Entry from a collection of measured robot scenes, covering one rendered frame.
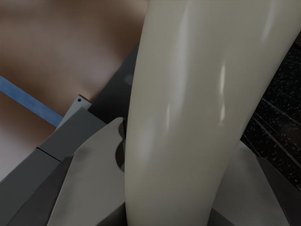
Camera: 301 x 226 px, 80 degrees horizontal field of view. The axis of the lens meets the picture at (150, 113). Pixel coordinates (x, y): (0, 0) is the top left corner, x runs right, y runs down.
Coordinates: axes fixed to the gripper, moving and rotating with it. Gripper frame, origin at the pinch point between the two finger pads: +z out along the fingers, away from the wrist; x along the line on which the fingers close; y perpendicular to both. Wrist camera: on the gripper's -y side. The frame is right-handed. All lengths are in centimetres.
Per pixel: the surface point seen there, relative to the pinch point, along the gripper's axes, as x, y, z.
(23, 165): -47, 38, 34
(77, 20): -39, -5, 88
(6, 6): -75, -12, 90
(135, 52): -11, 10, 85
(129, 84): -15, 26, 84
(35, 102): -75, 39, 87
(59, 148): -42, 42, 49
